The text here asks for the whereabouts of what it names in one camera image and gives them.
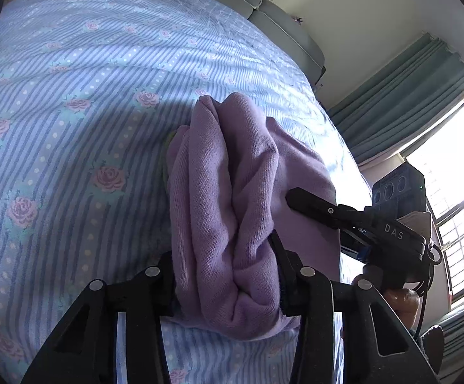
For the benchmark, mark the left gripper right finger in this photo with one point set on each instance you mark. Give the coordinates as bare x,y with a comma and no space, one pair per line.
303,289

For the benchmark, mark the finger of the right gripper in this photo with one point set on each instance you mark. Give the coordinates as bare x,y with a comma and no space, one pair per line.
337,217

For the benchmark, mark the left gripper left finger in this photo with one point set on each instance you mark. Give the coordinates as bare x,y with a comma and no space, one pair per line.
157,287

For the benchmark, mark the purple sweatshirt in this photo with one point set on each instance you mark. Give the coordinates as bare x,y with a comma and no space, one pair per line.
229,171

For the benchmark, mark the person's right hand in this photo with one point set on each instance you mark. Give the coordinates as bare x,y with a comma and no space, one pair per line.
405,304

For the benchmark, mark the window with metal bars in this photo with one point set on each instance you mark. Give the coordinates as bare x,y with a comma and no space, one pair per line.
439,155

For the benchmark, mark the teal curtain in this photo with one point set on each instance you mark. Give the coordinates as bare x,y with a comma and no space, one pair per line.
406,97

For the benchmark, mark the blue floral bed sheet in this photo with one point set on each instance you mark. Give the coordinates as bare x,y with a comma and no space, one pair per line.
89,92

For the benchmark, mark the grey padded headboard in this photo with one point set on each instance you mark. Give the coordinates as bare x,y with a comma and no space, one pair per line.
285,32

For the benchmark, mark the black camera box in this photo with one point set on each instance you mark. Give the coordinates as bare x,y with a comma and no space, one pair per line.
400,192

